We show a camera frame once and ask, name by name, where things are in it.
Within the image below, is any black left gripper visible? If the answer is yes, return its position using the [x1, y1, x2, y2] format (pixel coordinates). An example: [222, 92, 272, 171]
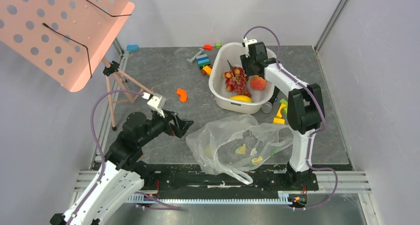
[138, 106, 194, 146]

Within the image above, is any translucent plastic bag with fruits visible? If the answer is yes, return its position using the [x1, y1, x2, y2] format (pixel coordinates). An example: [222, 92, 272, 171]
[186, 114, 293, 185]

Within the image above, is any yellow fake banana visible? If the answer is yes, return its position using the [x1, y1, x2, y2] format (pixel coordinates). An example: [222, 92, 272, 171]
[230, 95, 253, 103]

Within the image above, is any dark red grape bunch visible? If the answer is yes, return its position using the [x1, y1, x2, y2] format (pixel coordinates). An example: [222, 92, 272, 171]
[226, 76, 252, 97]

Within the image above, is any red yellow fruit bunch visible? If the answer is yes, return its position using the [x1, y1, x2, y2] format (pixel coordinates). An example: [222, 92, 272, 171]
[223, 61, 246, 81]

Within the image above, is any orange fake peach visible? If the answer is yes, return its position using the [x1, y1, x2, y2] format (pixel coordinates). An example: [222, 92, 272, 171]
[249, 75, 266, 91]

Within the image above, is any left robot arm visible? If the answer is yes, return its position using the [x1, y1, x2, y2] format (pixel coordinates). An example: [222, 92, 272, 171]
[50, 110, 194, 225]

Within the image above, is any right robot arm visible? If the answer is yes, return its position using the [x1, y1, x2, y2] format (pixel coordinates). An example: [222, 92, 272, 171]
[240, 39, 325, 189]

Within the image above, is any orange curved block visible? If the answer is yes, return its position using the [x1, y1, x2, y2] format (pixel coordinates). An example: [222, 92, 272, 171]
[176, 88, 188, 103]

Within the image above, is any grey toy wrench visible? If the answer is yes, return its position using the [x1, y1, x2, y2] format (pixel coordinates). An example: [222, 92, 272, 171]
[187, 48, 205, 64]

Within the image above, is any stacked coloured brick pile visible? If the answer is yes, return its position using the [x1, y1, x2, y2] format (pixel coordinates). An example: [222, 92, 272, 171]
[196, 54, 212, 76]

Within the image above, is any black microphone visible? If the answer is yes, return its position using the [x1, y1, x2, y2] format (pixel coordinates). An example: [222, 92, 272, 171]
[261, 87, 280, 113]

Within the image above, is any blue lego brick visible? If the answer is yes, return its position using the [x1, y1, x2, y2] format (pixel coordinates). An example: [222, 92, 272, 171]
[126, 44, 139, 52]

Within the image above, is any pink music stand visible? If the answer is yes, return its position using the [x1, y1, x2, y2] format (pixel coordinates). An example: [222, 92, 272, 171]
[0, 0, 167, 131]

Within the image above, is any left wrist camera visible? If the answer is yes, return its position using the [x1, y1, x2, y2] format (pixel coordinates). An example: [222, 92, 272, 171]
[147, 94, 166, 118]

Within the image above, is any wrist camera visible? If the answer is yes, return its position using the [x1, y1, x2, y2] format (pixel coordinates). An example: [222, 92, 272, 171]
[242, 38, 258, 48]
[147, 94, 166, 118]

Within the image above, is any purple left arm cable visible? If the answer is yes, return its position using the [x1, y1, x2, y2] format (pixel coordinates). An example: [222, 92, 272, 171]
[65, 89, 182, 225]

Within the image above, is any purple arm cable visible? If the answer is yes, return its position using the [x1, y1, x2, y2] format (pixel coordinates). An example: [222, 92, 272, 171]
[243, 26, 339, 211]
[65, 89, 182, 225]

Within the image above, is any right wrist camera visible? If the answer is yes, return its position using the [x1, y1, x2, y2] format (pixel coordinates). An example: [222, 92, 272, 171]
[242, 38, 258, 48]

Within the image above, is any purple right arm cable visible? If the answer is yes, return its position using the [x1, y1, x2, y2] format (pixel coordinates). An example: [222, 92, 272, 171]
[243, 26, 339, 211]

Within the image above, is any aluminium frame post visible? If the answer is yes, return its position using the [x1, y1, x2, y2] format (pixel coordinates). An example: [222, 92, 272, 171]
[314, 0, 349, 54]

